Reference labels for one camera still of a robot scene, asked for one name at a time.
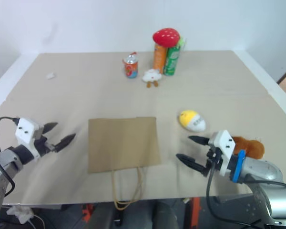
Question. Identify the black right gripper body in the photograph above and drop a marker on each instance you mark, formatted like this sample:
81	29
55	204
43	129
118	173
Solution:
212	159

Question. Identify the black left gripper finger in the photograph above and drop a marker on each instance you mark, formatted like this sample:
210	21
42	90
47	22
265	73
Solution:
50	126
65	142

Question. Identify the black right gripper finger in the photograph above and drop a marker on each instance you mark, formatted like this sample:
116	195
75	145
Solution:
190	162
198	139

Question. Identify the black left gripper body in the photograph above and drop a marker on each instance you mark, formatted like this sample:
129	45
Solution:
44	145

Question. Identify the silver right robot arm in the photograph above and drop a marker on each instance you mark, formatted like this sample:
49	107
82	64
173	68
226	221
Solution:
262	169

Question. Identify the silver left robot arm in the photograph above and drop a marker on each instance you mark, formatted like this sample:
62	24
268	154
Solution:
5	162

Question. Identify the brown paper bag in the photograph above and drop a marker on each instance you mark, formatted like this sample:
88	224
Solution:
124	143

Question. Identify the yellow and white egg plush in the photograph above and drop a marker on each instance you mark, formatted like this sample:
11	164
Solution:
193	120

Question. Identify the brown plush toy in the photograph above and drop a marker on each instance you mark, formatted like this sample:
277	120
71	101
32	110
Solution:
250	148

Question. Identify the white paper scrap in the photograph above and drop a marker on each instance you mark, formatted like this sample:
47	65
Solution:
50	75

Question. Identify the white crumpled cloth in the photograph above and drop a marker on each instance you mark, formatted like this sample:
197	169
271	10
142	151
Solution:
19	212

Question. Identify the white sheep plush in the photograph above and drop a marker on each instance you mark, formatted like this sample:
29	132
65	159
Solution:
152	75

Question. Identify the green drink can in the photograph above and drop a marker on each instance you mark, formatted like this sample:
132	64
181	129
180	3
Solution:
172	61

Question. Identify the orange drink can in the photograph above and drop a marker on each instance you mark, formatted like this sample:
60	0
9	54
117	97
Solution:
159	58

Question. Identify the red soda can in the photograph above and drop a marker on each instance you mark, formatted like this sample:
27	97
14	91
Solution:
131	68

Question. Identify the red plush strawberry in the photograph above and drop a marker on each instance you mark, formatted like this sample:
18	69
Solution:
166	37

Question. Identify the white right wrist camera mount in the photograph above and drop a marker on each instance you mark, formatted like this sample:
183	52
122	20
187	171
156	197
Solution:
225	143

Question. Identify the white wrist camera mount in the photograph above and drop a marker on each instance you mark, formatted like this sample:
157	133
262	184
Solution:
26	130
225	143

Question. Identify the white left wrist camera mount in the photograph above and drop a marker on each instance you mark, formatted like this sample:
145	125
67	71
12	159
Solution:
26	130

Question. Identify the orange red post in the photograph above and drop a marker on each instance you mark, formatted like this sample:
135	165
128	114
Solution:
195	212

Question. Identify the orange red bracket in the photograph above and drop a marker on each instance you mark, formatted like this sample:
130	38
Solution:
87	212

